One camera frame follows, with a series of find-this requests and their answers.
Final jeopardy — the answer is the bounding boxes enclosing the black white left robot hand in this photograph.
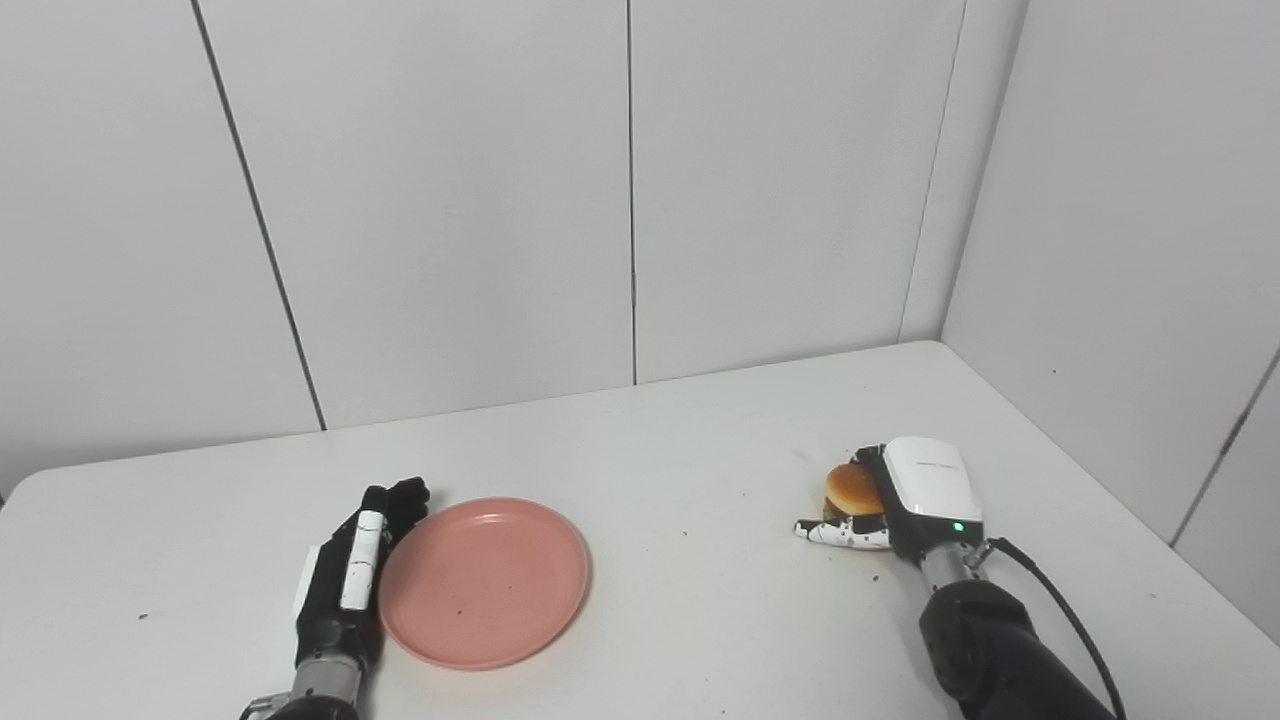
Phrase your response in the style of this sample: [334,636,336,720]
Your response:
[292,478,431,671]

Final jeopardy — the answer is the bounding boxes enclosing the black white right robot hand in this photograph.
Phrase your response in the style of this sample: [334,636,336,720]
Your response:
[794,436,986,566]

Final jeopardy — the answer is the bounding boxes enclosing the toy hamburger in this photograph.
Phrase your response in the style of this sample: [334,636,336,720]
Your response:
[822,463,887,523]

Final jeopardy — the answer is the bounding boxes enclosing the pink round plate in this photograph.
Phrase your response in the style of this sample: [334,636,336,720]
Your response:
[378,498,591,671]

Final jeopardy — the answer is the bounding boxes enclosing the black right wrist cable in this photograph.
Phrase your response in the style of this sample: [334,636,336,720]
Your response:
[985,537,1128,720]

